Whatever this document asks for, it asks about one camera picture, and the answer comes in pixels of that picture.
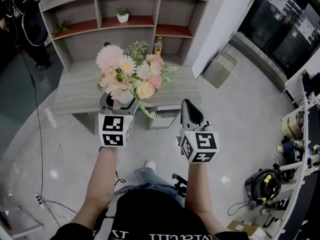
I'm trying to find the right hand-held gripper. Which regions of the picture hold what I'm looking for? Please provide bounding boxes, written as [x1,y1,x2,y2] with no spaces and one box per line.
[176,98,220,164]

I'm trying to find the grey shelf unit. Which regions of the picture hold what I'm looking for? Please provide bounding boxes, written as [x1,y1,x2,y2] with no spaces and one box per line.
[38,0,211,75]

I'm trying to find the black floor cable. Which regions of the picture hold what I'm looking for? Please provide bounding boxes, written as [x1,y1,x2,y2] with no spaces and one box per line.
[18,46,78,229]

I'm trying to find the small green leafy plant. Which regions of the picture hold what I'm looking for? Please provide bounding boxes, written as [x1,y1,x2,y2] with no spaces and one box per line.
[51,19,70,36]

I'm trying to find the white rack with clutter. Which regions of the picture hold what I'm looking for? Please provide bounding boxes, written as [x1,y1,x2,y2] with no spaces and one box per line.
[262,70,320,240]

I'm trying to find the yellow drink bottle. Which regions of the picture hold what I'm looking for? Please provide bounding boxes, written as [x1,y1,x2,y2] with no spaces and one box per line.
[152,35,164,57]

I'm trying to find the black and yellow vacuum cleaner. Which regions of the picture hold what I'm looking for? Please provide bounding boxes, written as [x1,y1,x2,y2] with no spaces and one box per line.
[244,167,284,206]

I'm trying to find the person's left forearm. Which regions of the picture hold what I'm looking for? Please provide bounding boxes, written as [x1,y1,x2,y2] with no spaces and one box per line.
[70,145,119,232]

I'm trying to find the person's blue jeans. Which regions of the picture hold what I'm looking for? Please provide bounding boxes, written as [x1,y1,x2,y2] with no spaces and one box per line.
[113,167,186,208]

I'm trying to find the grey square stool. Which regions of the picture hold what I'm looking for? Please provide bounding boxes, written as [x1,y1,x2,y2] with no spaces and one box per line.
[201,50,238,90]

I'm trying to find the dark glass door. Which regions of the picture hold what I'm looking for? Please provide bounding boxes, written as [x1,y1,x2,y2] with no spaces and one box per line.
[236,0,320,80]

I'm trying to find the grey shoulder strap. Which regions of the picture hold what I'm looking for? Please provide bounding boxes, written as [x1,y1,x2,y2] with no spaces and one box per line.
[99,193,124,240]

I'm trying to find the cardboard box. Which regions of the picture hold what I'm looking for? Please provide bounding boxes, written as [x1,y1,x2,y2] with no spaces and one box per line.
[226,219,267,240]

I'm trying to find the person's right forearm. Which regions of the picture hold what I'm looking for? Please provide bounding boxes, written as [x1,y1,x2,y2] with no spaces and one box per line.
[184,156,227,234]

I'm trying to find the pink flowers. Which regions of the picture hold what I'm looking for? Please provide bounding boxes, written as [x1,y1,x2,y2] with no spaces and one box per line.
[95,40,180,120]

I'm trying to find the person's white shoe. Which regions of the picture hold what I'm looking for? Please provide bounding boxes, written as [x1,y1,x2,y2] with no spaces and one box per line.
[144,160,157,173]

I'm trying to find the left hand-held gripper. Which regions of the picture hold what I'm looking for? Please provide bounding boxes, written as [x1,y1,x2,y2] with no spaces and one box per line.
[97,92,139,148]

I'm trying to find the grey wooden table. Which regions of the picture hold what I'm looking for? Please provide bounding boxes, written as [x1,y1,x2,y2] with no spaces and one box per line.
[53,64,203,115]

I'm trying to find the grey table drawer unit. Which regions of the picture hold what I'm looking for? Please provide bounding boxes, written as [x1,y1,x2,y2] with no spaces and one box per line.
[146,104,181,131]

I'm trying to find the small plant in white pot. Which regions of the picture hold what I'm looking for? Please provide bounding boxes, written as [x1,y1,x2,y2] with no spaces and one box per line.
[115,7,131,24]

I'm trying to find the person's black shirt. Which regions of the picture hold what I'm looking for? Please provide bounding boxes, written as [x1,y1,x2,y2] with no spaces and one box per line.
[49,183,252,240]

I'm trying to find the white power strip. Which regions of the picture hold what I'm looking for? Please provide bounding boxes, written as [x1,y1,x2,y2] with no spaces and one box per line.
[34,192,47,207]

